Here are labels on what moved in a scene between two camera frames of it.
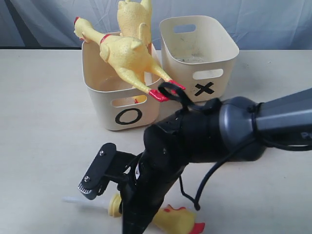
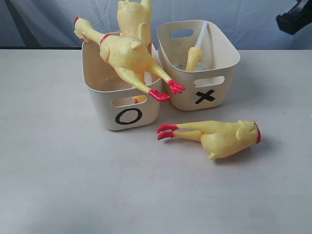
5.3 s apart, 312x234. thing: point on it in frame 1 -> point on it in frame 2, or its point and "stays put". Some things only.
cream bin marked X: [198, 53] stays put
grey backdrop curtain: [254, 24] stays put
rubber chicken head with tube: [171, 220] -> [195, 53]
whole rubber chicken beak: [134, 21] stays put
